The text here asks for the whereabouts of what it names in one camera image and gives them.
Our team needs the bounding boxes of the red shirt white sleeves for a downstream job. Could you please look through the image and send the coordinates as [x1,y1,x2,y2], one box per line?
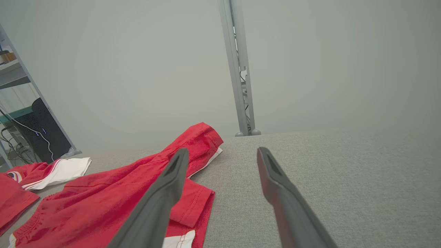
[0,157,92,237]

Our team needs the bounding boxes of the grey metal frame leg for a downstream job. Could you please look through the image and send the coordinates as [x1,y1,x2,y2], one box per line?
[0,23,82,157]

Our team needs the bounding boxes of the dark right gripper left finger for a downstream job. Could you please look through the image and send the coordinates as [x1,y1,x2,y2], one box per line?
[107,148,189,248]

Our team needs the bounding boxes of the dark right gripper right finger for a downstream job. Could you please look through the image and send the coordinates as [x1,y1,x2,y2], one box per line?
[257,147,340,248]

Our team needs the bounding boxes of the grey metal frame post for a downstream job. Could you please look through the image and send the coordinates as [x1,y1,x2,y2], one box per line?
[218,0,261,137]

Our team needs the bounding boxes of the black computer tower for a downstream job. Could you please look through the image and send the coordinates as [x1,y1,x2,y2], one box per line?
[16,97,71,164]

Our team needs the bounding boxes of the red shorts white trim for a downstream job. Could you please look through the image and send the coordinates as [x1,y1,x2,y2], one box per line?
[9,122,224,248]

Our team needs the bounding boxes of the thin white cable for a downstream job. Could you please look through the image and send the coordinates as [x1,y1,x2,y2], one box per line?
[0,110,55,162]

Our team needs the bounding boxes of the grey shelf board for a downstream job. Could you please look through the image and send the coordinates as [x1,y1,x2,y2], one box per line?
[0,59,31,90]

